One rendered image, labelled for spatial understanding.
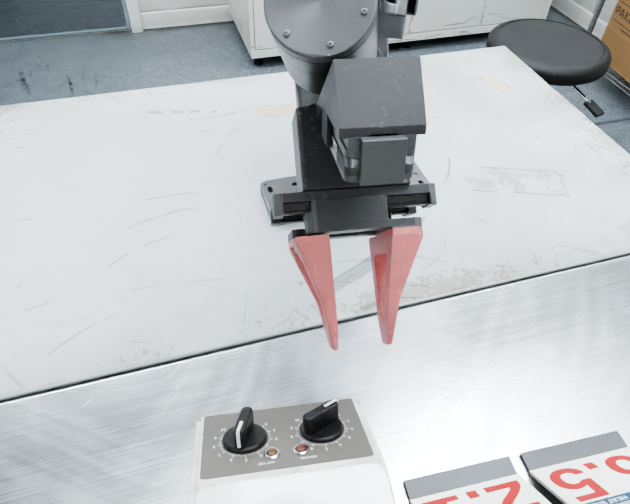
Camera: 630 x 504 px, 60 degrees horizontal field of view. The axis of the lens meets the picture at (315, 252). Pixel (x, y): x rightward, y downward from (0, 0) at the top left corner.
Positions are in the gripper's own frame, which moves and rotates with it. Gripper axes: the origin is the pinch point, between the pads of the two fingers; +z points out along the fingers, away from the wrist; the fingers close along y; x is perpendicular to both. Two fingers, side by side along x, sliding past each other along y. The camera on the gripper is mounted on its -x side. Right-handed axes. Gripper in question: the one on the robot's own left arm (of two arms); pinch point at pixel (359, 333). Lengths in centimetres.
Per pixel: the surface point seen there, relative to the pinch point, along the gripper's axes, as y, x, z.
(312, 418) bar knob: -3.3, 3.2, 5.9
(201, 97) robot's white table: -12, 44, -32
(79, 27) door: -85, 251, -144
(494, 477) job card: 10.7, 5.9, 12.8
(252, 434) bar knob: -7.6, 4.6, 6.9
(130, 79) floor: -56, 224, -104
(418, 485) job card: 4.6, 6.0, 12.6
